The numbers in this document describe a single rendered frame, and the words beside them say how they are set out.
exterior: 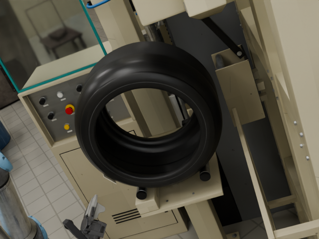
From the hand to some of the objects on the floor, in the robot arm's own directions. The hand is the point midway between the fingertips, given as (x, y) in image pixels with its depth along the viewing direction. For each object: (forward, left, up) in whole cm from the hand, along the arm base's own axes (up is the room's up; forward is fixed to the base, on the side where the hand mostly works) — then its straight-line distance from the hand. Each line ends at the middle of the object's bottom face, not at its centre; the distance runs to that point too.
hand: (93, 197), depth 172 cm
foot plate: (+54, +17, -102) cm, 116 cm away
